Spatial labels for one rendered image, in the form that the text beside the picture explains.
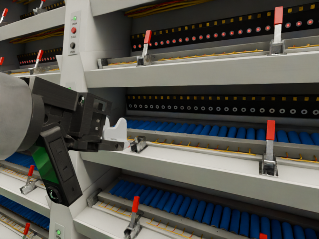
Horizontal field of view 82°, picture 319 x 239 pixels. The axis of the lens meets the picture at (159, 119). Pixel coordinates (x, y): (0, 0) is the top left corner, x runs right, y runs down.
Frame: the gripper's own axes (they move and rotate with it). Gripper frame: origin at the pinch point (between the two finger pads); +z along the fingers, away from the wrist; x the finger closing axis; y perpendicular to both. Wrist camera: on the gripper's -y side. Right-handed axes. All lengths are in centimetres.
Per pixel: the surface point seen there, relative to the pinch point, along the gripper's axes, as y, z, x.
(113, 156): -2.9, 5.4, 6.0
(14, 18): 54, 11, 88
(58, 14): 36.4, 0.0, 31.6
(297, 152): 3.4, 10.7, -31.4
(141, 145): 0.7, 6.3, -1.0
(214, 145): 2.9, 10.6, -16.7
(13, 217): -36, 16, 60
